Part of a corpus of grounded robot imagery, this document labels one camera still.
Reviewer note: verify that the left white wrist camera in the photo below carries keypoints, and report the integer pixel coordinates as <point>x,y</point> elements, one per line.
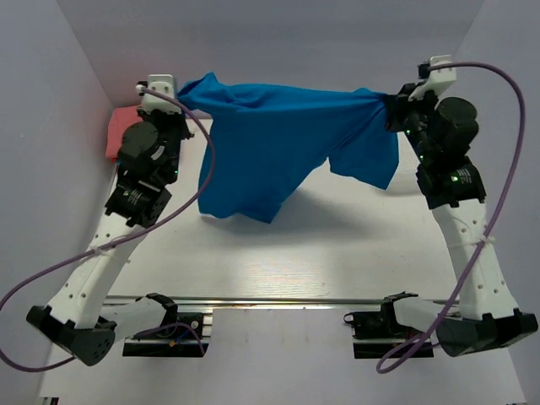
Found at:
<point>164,84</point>

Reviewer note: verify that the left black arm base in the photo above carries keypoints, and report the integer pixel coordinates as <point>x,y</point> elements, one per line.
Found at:
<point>182,334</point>

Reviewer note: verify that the blue t-shirt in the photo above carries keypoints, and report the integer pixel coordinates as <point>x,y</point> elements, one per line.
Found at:
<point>268,138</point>

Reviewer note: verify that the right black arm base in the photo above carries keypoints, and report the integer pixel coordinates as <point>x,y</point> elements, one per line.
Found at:
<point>379,329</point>

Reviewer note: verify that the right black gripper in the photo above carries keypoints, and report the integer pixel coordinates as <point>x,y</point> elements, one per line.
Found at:
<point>398,105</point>

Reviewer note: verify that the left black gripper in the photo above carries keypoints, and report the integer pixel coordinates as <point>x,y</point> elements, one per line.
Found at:
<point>175,117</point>

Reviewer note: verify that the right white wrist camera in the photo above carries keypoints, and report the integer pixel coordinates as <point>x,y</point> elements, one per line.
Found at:
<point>435,75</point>

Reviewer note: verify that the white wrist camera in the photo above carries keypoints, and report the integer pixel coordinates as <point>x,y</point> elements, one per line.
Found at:
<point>164,84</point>
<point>435,75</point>

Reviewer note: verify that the aluminium table edge rail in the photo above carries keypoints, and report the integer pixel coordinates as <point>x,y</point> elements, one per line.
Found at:
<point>259,301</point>

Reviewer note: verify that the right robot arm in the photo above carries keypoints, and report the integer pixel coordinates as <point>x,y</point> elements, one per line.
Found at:
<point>487,316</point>

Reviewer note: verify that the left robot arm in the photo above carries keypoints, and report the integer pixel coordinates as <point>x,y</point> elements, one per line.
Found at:
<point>75,318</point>

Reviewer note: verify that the pink folded t-shirt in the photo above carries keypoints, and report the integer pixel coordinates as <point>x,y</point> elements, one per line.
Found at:
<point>121,119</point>

